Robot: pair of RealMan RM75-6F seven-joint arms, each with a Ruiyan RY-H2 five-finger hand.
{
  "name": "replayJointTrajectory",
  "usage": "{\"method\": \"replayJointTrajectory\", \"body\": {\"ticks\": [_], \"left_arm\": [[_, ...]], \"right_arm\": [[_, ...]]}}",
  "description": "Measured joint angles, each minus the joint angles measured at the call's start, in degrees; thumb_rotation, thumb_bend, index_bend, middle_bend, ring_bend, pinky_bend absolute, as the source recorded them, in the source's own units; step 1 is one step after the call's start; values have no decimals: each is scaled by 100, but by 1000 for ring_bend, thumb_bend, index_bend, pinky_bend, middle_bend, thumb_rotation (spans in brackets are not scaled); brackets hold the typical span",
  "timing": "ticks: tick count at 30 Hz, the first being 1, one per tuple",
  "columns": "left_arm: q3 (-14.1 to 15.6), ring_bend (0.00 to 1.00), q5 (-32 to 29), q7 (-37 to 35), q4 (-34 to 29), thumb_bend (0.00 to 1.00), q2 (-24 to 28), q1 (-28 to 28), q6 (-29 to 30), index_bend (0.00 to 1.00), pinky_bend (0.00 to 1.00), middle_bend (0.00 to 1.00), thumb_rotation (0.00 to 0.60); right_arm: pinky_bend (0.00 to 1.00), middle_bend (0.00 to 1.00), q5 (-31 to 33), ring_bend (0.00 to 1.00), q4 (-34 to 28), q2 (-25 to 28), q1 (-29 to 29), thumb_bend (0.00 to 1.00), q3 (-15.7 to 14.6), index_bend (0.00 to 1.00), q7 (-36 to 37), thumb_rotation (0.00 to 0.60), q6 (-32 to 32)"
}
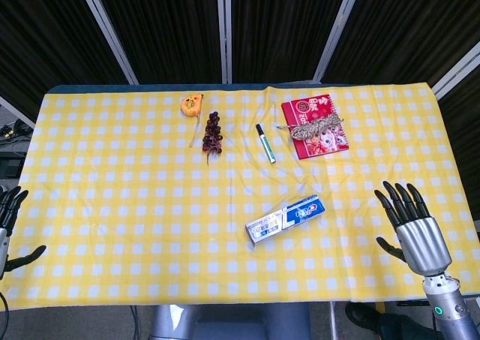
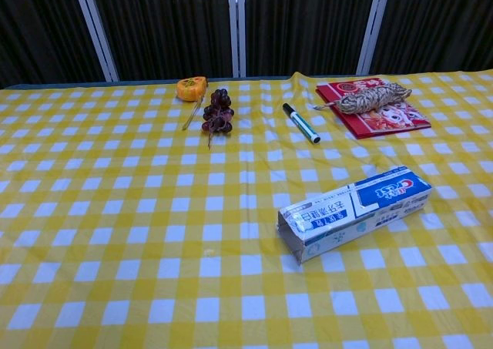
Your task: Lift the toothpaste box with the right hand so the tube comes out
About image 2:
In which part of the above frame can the white green marker pen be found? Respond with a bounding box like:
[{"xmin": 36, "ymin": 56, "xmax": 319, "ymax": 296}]
[{"xmin": 282, "ymin": 102, "xmax": 321, "ymax": 145}]

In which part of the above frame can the yellow white checked tablecloth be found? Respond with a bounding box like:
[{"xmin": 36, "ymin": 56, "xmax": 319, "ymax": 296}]
[{"xmin": 0, "ymin": 69, "xmax": 493, "ymax": 349}]

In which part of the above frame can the beige twisted rope bundle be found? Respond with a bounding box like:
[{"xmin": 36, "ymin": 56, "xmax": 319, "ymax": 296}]
[{"xmin": 312, "ymin": 85, "xmax": 413, "ymax": 115}]

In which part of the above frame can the blue white toothpaste box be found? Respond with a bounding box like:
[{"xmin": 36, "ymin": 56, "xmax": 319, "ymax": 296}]
[{"xmin": 276, "ymin": 166, "xmax": 434, "ymax": 265}]

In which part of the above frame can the white screen frame post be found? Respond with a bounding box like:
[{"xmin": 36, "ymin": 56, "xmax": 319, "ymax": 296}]
[
  {"xmin": 71, "ymin": 0, "xmax": 120, "ymax": 82},
  {"xmin": 356, "ymin": 0, "xmax": 394, "ymax": 76},
  {"xmin": 227, "ymin": 0, "xmax": 247, "ymax": 79}
]

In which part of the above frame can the dark purple grape bunch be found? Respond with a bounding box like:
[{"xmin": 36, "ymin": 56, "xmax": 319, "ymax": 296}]
[{"xmin": 201, "ymin": 88, "xmax": 235, "ymax": 150}]

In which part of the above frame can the black ribbed screen panel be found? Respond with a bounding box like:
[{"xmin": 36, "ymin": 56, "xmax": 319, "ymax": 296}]
[
  {"xmin": 244, "ymin": 0, "xmax": 377, "ymax": 76},
  {"xmin": 371, "ymin": 0, "xmax": 493, "ymax": 75},
  {"xmin": 88, "ymin": 0, "xmax": 234, "ymax": 82},
  {"xmin": 0, "ymin": 0, "xmax": 107, "ymax": 90}
]

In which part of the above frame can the blue grey table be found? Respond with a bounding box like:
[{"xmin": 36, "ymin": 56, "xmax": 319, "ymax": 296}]
[{"xmin": 0, "ymin": 77, "xmax": 296, "ymax": 91}]

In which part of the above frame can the red printed paper packet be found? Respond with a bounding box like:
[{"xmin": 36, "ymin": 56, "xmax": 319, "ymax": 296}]
[{"xmin": 315, "ymin": 76, "xmax": 432, "ymax": 139}]

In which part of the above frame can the orange tape measure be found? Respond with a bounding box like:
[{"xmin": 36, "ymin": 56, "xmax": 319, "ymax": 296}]
[{"xmin": 176, "ymin": 77, "xmax": 210, "ymax": 131}]

